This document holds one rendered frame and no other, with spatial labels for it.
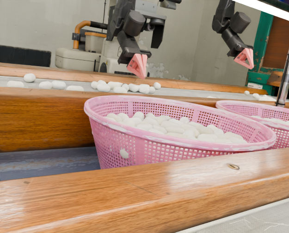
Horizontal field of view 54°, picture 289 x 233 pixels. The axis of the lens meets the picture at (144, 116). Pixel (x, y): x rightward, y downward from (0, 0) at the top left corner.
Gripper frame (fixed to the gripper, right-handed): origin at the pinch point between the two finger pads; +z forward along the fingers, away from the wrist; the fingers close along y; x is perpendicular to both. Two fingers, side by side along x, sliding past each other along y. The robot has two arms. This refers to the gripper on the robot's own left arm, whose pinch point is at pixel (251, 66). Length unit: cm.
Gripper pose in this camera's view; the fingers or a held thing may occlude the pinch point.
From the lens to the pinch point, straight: 119.1
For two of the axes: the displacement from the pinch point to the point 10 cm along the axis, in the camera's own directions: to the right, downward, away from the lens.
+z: 3.3, 8.1, -4.8
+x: -4.6, 5.8, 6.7
